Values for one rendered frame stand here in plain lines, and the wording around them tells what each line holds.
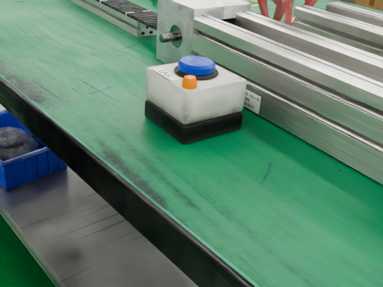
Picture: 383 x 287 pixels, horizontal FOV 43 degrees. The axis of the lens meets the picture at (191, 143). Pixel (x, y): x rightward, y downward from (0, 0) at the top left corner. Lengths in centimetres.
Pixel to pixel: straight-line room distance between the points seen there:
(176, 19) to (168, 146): 25
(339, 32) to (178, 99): 33
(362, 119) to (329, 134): 4
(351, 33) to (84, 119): 38
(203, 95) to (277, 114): 11
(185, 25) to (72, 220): 78
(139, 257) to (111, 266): 7
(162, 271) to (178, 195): 75
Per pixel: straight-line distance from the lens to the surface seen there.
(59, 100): 60
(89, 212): 135
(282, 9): 82
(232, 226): 39
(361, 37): 71
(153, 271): 117
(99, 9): 99
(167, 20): 71
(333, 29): 75
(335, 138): 51
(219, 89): 50
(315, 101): 52
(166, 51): 72
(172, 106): 50
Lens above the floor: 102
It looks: 28 degrees down
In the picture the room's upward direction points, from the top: 4 degrees clockwise
